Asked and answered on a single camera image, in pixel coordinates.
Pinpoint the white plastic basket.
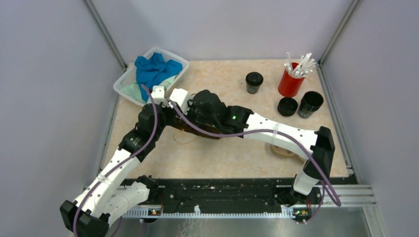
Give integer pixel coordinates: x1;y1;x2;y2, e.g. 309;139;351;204
113;47;189;106

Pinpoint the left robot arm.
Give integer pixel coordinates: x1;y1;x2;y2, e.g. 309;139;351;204
60;104;173;237

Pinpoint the light green cloth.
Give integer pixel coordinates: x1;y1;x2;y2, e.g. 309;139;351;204
120;76;177;104

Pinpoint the black coffee cup lid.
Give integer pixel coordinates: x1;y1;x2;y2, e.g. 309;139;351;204
245;72;263;86

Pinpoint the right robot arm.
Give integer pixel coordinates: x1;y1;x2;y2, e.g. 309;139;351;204
180;90;335;195

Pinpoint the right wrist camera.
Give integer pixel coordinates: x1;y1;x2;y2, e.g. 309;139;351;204
169;88;193;115

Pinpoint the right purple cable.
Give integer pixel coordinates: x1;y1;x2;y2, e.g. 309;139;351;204
170;101;342;226

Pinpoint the stack of black lids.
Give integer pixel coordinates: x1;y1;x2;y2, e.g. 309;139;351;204
277;97;298;117

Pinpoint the purple cable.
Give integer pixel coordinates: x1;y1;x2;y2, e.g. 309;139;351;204
170;101;342;226
72;84;159;237

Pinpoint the green brown paper bag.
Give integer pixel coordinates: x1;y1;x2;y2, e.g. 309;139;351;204
171;93;226;145

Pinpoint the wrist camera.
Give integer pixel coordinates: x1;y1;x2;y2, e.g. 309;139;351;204
151;85;168;107
169;88;193;115

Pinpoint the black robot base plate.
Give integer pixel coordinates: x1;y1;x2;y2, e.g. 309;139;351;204
137;176;321;214

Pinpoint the blue cloth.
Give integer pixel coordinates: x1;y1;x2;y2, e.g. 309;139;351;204
134;52;183;102

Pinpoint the red cylindrical straw holder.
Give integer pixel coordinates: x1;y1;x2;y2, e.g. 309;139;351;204
278;69;305;97

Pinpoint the black coffee cup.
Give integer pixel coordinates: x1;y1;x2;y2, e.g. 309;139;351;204
297;91;324;119
246;82;262;94

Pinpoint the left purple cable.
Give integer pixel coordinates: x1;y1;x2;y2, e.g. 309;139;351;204
72;84;159;237

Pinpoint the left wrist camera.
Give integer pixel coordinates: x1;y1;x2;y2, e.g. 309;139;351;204
151;85;168;107

